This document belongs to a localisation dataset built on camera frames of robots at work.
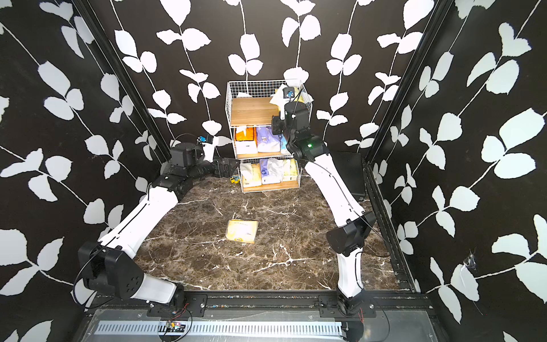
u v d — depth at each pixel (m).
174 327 0.71
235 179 1.10
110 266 0.40
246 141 0.84
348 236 0.47
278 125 0.66
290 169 1.07
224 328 0.70
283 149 0.88
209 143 0.68
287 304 0.75
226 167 0.70
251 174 1.06
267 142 0.87
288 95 0.60
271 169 1.04
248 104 0.96
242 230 0.89
